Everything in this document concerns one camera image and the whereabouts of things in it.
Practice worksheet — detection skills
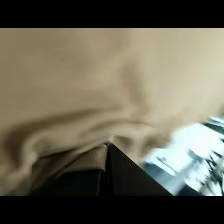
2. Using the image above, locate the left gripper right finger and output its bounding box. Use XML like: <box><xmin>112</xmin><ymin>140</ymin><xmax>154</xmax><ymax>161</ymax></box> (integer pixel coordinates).
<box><xmin>105</xmin><ymin>142</ymin><xmax>173</xmax><ymax>197</ymax></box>

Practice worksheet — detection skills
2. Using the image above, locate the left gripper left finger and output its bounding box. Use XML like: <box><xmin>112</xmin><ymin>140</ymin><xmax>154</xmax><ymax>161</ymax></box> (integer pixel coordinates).
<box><xmin>30</xmin><ymin>168</ymin><xmax>107</xmax><ymax>197</ymax></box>

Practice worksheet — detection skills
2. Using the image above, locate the beige garment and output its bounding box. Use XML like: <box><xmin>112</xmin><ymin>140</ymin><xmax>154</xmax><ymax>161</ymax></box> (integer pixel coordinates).
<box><xmin>0</xmin><ymin>27</ymin><xmax>224</xmax><ymax>197</ymax></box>

